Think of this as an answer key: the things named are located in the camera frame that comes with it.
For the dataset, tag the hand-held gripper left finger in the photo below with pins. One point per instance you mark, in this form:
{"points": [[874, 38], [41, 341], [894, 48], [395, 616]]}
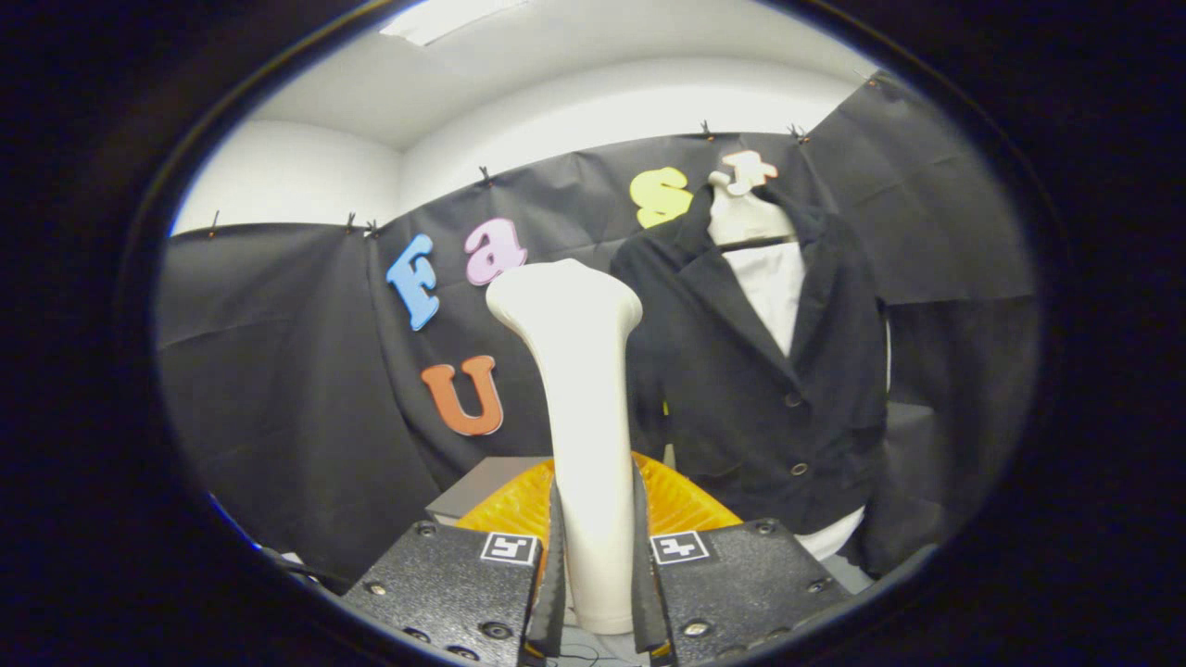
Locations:
{"points": [[445, 593]]}

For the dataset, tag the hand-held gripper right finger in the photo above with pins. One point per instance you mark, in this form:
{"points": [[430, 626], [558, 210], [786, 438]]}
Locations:
{"points": [[741, 584]]}

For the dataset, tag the black jacket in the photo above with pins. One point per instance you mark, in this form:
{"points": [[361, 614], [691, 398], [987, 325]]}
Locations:
{"points": [[741, 417]]}

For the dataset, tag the white garment steamer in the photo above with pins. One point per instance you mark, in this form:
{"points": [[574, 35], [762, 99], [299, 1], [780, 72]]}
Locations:
{"points": [[584, 417]]}

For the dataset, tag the grey cabinet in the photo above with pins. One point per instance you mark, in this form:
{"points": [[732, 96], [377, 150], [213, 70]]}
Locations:
{"points": [[482, 482]]}

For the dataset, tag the black backdrop cloth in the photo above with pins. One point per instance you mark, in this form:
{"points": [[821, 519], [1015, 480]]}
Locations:
{"points": [[278, 371]]}

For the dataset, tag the white dress form mannequin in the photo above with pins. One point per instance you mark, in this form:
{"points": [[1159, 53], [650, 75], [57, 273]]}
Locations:
{"points": [[750, 222]]}

